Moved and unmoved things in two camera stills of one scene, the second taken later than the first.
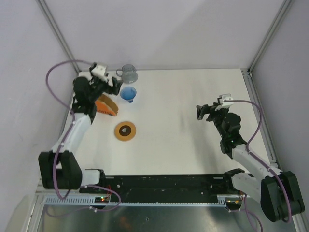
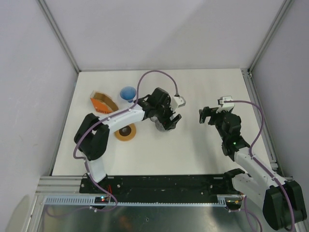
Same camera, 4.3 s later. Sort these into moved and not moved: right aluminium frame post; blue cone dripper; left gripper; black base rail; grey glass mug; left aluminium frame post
Moved: grey glass mug; left gripper
Not moved: black base rail; left aluminium frame post; right aluminium frame post; blue cone dripper
